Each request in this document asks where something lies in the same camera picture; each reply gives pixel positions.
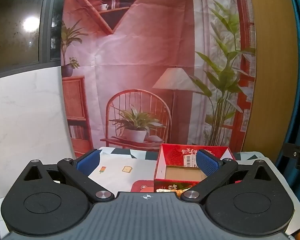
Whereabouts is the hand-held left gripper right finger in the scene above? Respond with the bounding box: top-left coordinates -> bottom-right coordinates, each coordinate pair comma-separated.
181,149 -> 278,202

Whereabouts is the printed tablecloth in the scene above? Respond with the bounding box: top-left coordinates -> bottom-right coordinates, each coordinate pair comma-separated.
52,146 -> 300,235

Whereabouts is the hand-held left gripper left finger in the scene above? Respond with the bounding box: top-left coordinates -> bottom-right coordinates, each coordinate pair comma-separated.
20,149 -> 115,202

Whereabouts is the printed room backdrop cloth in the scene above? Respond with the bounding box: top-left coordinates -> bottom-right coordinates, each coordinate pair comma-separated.
61,0 -> 257,158

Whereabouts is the red cardboard box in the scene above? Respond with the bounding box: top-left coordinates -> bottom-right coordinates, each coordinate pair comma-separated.
154,144 -> 237,193

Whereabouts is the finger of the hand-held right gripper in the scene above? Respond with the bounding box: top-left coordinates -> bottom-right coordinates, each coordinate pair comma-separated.
283,143 -> 300,157

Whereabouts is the wooden board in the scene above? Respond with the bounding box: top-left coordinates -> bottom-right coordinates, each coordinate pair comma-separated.
242,0 -> 300,153

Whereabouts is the dark glass window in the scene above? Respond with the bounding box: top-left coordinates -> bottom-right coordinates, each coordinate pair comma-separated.
0,0 -> 63,80

